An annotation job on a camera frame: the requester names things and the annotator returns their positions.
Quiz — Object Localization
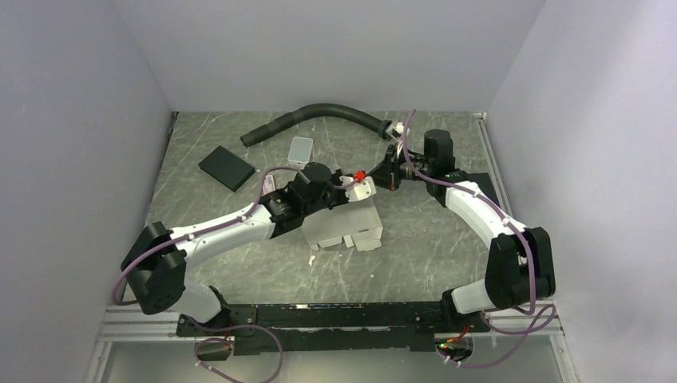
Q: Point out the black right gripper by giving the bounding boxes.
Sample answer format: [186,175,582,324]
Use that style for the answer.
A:
[369,144,434,192]

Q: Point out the white cardboard box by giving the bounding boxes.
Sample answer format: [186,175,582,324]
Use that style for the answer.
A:
[301,199,383,251]

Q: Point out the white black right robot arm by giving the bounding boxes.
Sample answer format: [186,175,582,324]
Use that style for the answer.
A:
[367,129,556,331]

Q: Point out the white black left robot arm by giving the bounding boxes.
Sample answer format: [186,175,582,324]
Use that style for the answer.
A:
[116,163,366,335]

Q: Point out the red white small card box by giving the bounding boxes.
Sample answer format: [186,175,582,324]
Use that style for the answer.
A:
[262,174,276,195]

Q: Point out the black flat rectangular box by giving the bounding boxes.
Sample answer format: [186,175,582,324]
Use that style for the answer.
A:
[198,146,255,192]

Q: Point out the clear white plastic case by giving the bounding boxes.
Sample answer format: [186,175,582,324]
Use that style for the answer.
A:
[287,136,314,166]

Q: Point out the black corrugated hose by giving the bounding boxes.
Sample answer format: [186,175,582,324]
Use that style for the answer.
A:
[240,103,395,148]

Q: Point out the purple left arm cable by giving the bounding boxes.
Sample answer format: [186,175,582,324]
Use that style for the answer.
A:
[109,166,366,308]

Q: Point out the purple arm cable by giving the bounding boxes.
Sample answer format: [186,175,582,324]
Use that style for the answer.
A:
[399,109,557,369]
[109,166,366,308]

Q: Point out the black mounting base rail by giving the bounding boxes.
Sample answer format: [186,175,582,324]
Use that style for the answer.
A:
[176,301,489,356]

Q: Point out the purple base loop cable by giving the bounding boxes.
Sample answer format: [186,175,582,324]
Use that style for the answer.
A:
[193,319,287,383]

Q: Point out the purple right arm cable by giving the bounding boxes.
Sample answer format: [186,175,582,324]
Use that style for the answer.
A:
[399,109,557,369]

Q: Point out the aluminium frame rail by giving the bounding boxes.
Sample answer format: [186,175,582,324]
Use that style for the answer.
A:
[97,306,179,342]

